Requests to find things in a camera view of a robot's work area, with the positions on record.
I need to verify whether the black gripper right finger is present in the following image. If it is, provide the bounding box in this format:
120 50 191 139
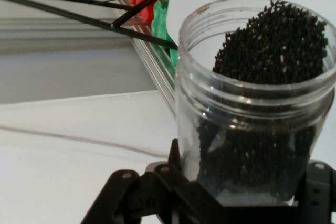
293 159 336 224

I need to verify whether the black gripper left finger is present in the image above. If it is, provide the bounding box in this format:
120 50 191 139
80 138 229 224

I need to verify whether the clear jar of black seeds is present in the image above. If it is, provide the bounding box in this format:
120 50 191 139
174 0 336 207

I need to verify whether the green foam building block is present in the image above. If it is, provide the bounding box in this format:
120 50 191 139
150 0 181 77

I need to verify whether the aluminium wall rail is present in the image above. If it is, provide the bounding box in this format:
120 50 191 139
99 0 177 116

